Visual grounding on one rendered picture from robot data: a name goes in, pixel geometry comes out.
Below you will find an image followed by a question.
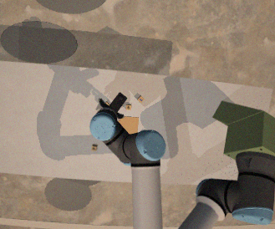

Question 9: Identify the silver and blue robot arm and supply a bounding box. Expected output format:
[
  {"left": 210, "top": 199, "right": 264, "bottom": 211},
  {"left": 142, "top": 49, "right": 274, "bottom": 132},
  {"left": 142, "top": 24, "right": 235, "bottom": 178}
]
[{"left": 89, "top": 93, "right": 275, "bottom": 229}]

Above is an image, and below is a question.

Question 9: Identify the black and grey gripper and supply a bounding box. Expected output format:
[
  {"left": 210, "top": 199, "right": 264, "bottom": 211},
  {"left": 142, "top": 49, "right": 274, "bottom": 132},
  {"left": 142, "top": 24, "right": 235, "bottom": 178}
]
[{"left": 96, "top": 99, "right": 124, "bottom": 121}]

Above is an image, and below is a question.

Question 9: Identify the orange square mat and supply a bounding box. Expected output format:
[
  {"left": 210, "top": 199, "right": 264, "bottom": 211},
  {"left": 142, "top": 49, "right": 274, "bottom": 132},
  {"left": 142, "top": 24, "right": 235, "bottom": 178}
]
[{"left": 119, "top": 116, "right": 139, "bottom": 134}]

